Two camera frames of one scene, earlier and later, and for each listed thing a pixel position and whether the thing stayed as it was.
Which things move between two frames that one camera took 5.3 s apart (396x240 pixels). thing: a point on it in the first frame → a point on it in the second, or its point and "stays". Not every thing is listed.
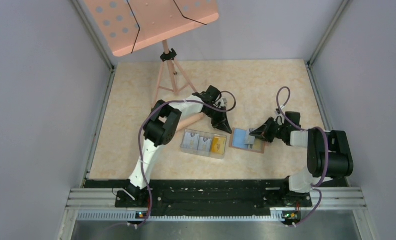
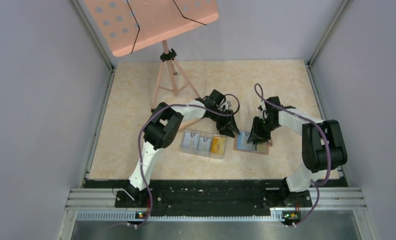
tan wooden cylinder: x=189 y=121 stays
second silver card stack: x=204 y=146 stays
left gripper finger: x=224 y=124 → x=235 y=129
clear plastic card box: x=205 y=144 stays
